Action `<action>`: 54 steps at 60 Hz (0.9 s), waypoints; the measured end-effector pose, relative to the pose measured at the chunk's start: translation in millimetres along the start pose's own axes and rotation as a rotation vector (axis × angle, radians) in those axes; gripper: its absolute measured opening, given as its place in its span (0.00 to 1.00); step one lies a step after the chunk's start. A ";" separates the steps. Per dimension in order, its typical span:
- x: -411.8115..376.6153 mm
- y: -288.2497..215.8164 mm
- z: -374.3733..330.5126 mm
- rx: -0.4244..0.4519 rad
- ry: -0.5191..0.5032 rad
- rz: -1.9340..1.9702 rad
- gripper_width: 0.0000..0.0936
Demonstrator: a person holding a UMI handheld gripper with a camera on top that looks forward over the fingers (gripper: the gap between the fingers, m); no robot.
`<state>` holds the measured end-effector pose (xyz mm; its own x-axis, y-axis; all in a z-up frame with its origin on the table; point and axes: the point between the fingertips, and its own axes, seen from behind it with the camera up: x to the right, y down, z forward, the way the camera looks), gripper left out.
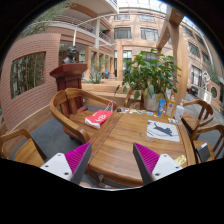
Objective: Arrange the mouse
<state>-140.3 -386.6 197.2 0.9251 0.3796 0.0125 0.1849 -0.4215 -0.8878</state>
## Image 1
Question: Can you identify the blue tube package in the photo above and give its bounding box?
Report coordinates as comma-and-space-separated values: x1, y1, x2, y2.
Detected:
157, 99, 166, 116

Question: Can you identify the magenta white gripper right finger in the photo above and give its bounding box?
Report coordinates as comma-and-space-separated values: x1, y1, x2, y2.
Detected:
133, 143, 182, 185

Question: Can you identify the wooden chair behind table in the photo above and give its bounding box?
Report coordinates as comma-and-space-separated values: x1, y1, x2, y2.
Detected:
124, 90, 144, 110

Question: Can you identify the wooden chair right far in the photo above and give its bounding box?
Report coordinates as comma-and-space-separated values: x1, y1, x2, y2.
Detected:
182, 99, 214, 134

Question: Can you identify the yellow packet on table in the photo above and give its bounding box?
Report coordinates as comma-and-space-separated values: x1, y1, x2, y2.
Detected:
175, 155, 187, 166

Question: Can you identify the wooden pillar beam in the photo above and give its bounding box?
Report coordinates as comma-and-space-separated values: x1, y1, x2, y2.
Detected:
156, 6, 188, 104

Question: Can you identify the dark red wooden pedestal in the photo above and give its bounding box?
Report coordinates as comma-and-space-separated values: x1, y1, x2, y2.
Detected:
49, 63, 89, 114

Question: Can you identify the green potted plant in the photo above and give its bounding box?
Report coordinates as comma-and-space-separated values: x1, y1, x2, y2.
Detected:
116, 49, 180, 99

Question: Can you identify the white pump bottle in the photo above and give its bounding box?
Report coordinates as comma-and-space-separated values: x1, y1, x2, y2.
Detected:
174, 103, 184, 121

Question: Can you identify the wooden chair near left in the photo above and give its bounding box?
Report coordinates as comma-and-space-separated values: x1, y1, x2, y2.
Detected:
0, 129, 46, 167

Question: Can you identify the wooden chair right near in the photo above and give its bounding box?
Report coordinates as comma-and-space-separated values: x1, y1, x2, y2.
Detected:
191, 123, 224, 164

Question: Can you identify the white plant pot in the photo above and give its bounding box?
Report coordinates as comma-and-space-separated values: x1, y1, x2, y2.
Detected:
143, 90, 160, 111

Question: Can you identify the wooden armchair left of table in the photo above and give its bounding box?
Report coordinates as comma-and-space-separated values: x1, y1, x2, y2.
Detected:
49, 88, 117, 143

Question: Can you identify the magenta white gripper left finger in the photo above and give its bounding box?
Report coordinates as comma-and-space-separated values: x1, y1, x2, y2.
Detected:
41, 142, 92, 185

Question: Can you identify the white mouse pad with cat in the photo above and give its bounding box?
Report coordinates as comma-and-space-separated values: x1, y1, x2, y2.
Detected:
146, 120, 180, 142

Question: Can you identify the orange and white bottle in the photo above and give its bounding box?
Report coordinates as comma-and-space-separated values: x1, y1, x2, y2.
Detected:
165, 96, 176, 117

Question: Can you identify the dark bronze bust statue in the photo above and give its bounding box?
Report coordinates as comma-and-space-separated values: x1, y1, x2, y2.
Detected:
63, 46, 76, 64

